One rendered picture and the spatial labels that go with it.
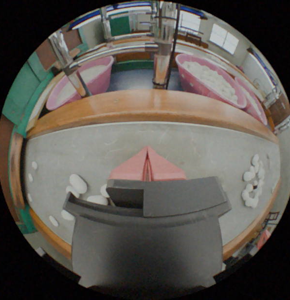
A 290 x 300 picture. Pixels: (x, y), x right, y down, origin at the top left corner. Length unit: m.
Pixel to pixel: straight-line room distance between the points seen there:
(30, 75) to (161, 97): 0.63
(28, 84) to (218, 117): 0.71
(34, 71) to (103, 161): 0.62
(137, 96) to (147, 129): 0.05
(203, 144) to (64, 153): 0.25
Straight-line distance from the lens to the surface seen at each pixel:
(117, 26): 2.76
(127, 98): 0.16
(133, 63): 0.41
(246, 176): 0.24
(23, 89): 0.60
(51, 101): 0.41
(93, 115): 0.16
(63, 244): 0.35
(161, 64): 0.15
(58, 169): 0.23
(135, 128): 0.15
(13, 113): 0.55
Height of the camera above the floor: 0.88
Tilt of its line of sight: 76 degrees down
